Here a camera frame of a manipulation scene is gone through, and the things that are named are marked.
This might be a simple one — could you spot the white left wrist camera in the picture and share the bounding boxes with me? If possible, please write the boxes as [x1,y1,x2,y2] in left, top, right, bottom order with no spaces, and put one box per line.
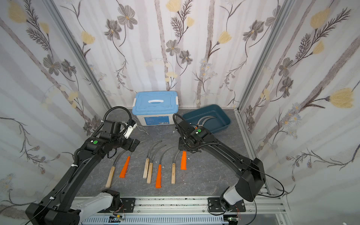
[123,120,137,139]

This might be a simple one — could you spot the silver metal tongs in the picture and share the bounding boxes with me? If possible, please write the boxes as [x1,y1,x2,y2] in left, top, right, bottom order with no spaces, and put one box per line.
[135,121,149,135]

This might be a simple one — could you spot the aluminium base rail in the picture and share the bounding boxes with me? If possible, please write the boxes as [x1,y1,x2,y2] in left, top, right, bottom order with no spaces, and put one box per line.
[81,196,290,225]

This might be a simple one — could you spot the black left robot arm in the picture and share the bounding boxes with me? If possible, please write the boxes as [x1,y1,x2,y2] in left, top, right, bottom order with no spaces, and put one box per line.
[25,106,140,225]

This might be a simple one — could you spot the teal plastic storage tray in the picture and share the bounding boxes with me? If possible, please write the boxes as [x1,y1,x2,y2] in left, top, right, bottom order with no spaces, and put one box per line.
[182,104,231,133]

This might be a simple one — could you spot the white box with blue lid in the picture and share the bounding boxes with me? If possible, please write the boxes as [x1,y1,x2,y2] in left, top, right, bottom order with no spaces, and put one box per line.
[132,91,179,126]

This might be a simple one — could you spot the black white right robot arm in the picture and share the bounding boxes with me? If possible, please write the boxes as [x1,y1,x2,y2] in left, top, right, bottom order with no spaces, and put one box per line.
[172,113,279,212]

